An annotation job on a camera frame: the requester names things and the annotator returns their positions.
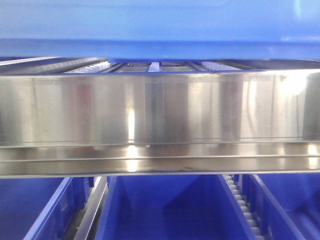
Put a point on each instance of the blue bin lower left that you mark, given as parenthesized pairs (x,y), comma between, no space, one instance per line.
(41,208)

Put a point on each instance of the blue bin lower right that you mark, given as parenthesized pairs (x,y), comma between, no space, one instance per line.
(282,206)

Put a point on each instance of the light blue plastic bin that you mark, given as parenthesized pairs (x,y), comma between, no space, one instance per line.
(161,29)

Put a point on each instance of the stainless steel shelf front rail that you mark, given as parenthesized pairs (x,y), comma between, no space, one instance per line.
(89,117)

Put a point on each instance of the white roller track right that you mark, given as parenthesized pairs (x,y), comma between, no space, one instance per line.
(243,206)

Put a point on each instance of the steel divider rail left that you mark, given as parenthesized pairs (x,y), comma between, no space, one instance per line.
(85,223)

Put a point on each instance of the blue bin lower middle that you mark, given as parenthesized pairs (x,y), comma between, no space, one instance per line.
(172,207)

